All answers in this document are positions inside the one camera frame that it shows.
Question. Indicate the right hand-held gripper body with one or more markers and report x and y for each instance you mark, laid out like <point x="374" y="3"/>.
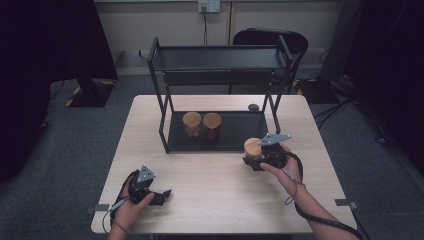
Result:
<point x="275" y="155"/>

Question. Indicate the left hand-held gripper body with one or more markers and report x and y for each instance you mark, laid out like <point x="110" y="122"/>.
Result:
<point x="140" y="190"/>

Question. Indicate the glass jar with brown contents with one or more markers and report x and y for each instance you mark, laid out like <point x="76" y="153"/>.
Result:
<point x="252" y="147"/>

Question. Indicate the black metal two-tier shelf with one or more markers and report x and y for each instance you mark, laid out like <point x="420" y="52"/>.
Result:
<point x="240" y="131"/>

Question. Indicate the glass jar with red contents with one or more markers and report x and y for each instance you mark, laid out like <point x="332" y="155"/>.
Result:
<point x="212" y="122"/>

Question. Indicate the glass jar with beige contents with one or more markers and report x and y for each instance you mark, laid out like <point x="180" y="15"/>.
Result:
<point x="192" y="121"/>

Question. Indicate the person's right hand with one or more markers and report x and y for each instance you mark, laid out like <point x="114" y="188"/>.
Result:
<point x="290" y="173"/>

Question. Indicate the person's left hand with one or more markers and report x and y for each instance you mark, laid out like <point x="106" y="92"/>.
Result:
<point x="128" y="213"/>

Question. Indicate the small dark round pebble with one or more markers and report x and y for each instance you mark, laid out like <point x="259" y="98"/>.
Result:
<point x="253" y="107"/>

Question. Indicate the black floor plate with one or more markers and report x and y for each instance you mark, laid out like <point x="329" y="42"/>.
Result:
<point x="318" y="90"/>

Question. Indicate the black stand base striped tape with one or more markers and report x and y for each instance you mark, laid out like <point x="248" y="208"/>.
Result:
<point x="90" y="95"/>

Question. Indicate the black chair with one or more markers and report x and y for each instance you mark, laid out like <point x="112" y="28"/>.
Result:
<point x="293" y="41"/>

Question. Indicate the grey upright stand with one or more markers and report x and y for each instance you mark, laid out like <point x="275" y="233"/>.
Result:
<point x="341" y="40"/>

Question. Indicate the black curtain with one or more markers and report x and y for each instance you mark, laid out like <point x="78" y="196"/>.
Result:
<point x="40" y="66"/>
<point x="393" y="66"/>

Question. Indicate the white wall outlet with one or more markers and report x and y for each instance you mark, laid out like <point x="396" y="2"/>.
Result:
<point x="209" y="5"/>

